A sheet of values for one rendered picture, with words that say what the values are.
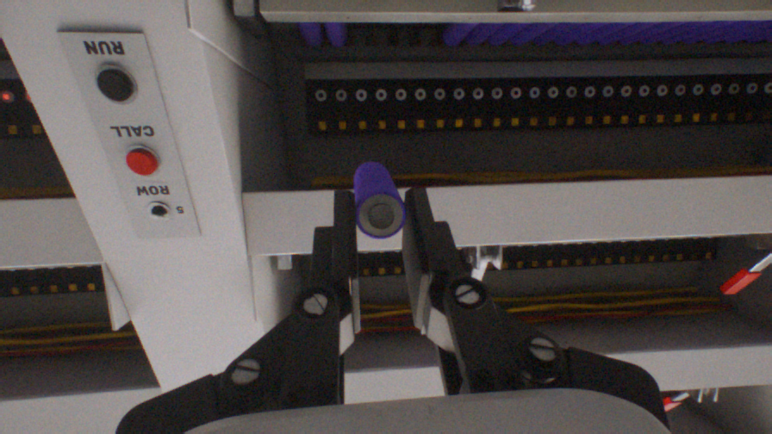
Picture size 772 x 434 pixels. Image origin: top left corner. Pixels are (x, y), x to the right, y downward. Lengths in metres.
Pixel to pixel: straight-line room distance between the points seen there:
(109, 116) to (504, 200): 0.25
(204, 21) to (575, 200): 0.26
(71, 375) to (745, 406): 0.86
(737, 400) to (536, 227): 0.53
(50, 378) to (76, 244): 0.28
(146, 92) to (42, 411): 0.32
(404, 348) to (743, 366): 0.35
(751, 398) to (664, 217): 0.44
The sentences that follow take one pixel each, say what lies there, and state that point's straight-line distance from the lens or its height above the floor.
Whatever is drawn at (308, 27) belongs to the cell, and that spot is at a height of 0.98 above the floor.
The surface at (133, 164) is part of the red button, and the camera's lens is 0.26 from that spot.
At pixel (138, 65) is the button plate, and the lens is 0.25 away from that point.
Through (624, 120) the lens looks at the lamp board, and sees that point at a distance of 0.49.
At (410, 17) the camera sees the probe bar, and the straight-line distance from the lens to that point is 0.28.
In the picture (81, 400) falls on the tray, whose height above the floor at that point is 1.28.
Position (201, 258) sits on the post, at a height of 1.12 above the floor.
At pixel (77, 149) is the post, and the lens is 0.28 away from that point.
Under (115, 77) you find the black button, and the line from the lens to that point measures 0.25.
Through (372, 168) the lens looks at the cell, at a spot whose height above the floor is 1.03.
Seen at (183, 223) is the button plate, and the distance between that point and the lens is 0.28.
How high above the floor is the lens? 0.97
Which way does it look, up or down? 29 degrees up
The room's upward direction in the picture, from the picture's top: 180 degrees counter-clockwise
